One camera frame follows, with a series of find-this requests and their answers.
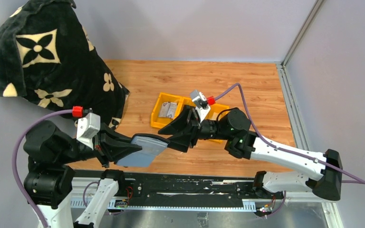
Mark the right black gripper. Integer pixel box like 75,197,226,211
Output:
157,106,231,154

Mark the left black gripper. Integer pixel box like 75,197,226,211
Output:
58,119,143,164

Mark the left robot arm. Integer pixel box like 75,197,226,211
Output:
22,120,141,228

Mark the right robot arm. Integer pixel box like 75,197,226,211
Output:
158,105,342,201

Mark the yellow three-compartment bin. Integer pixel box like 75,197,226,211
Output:
150,92,231,143

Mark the black floral blanket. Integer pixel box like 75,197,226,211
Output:
0,0,129,129

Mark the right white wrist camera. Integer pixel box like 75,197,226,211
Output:
190,89,211,122

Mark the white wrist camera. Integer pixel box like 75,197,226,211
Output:
190,89,211,122
76,113,101,149

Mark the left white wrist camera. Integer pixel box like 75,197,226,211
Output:
76,113,101,149

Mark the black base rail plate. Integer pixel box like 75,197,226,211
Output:
72,170,285,209

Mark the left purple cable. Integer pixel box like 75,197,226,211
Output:
12,106,84,228

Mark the purple cable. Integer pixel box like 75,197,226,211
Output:
12,106,84,228
207,83,365,218

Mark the aluminium frame post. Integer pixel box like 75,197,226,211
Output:
281,0,326,68

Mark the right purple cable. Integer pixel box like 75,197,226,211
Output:
207,83,365,218

